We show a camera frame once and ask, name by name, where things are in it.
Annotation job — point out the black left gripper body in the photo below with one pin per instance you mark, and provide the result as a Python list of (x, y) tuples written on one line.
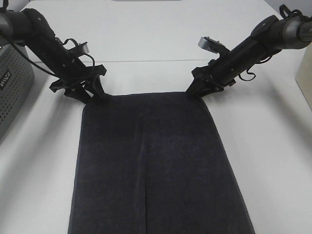
[(68, 83)]

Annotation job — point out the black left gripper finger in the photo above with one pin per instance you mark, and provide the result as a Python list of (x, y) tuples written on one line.
[(80, 94), (93, 85)]

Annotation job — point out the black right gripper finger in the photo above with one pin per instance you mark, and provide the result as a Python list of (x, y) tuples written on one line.
[(208, 88), (195, 87)]

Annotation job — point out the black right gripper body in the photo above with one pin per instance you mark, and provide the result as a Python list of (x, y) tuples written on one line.
[(205, 74)]

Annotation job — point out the dark navy towel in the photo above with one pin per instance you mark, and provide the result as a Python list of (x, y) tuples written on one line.
[(154, 164)]

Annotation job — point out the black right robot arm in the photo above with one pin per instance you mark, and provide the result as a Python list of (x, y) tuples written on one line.
[(269, 37)]

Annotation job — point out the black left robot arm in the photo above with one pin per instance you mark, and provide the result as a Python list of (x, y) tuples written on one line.
[(30, 28)]

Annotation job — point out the grey perforated plastic basket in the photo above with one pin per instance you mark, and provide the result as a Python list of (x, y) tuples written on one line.
[(16, 80)]

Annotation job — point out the beige box at right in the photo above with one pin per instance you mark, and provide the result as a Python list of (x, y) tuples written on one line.
[(304, 76)]

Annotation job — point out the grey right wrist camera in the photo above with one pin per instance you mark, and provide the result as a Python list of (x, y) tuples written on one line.
[(213, 46)]

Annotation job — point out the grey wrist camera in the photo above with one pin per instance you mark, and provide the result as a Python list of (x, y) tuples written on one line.
[(213, 46), (79, 49)]

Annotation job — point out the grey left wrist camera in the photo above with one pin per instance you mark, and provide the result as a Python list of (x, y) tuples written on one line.
[(79, 49)]

